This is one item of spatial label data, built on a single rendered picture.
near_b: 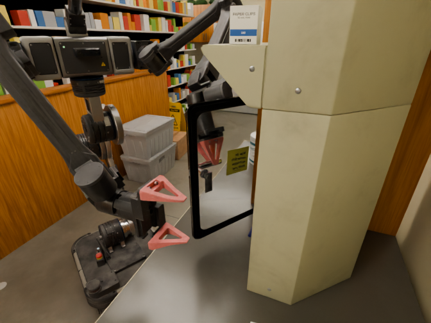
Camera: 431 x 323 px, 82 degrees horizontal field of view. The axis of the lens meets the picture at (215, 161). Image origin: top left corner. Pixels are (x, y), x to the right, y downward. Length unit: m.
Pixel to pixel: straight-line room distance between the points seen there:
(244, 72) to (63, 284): 1.97
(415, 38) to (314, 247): 0.42
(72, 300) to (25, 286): 0.39
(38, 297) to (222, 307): 1.65
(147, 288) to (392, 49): 0.72
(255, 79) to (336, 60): 0.12
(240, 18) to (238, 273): 0.61
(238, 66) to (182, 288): 0.55
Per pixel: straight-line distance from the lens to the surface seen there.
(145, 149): 2.76
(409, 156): 0.89
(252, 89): 0.44
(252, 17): 0.49
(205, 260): 0.78
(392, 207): 0.97
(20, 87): 0.62
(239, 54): 0.44
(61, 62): 1.20
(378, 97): 0.51
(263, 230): 0.57
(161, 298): 0.72
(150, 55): 1.11
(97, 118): 1.26
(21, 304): 2.21
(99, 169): 0.51
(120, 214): 0.54
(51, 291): 2.17
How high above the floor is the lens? 1.52
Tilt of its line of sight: 26 degrees down
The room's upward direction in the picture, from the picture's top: straight up
